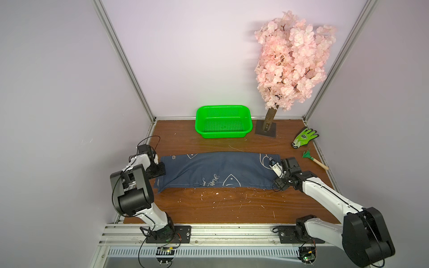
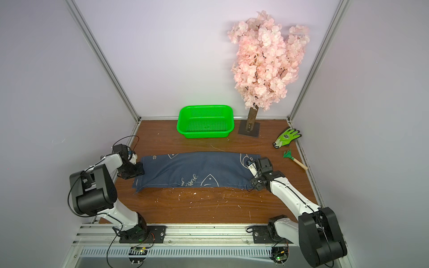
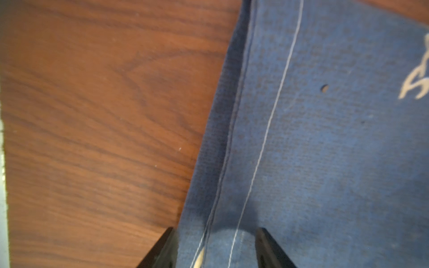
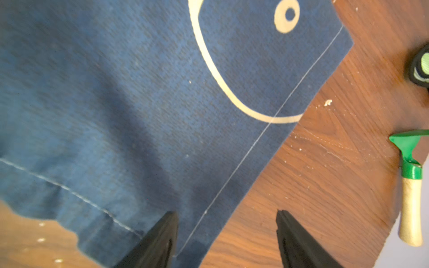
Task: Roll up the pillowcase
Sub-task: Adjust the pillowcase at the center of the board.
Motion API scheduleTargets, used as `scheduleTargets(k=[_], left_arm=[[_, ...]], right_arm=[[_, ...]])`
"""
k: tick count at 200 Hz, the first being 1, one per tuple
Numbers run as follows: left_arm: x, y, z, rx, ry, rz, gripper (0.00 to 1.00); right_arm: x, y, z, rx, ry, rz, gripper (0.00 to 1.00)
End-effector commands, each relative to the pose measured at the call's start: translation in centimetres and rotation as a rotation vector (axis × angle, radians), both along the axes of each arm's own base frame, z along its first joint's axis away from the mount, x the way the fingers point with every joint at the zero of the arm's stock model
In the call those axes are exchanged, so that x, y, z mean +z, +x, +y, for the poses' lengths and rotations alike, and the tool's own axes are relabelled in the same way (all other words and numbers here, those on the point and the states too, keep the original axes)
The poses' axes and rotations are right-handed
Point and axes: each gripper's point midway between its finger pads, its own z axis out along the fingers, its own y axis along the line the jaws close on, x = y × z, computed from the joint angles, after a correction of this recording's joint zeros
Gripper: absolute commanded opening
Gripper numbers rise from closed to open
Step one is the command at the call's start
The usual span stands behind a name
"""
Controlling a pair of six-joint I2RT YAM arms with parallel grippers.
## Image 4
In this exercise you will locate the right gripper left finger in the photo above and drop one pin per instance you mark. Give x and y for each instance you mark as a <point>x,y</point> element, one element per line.
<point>157,248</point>

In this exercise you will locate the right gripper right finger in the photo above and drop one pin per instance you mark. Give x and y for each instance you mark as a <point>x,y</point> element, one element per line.
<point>298,248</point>

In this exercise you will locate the dark blue printed pillowcase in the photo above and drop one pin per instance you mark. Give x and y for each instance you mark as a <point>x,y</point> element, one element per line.
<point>116,112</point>

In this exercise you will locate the green work glove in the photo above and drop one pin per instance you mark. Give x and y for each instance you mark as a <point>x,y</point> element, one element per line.
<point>419,68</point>

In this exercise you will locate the green hand rake wooden handle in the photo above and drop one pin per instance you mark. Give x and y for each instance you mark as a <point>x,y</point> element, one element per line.
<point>410,230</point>

